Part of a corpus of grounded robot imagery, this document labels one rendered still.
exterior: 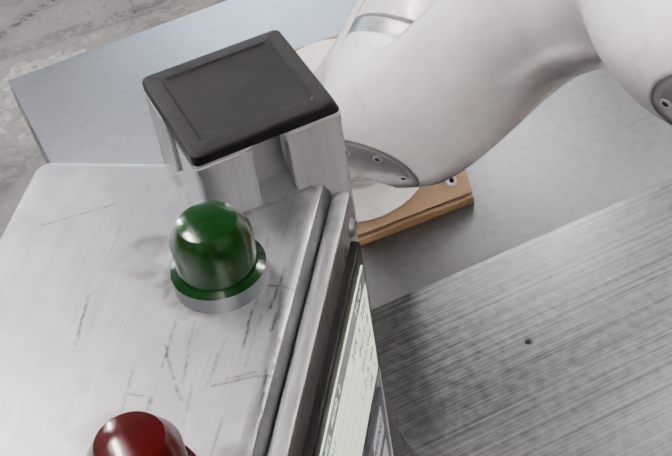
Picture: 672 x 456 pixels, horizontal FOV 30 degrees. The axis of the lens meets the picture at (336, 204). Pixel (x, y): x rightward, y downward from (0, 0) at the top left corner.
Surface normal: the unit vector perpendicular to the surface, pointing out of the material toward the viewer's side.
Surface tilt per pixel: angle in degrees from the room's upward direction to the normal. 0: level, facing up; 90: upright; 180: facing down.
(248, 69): 0
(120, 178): 0
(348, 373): 90
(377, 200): 44
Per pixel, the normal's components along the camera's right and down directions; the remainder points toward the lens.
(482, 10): -0.90, 0.23
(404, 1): -0.40, -0.38
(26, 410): -0.12, -0.74
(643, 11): -0.89, -0.16
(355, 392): 0.98, 0.02
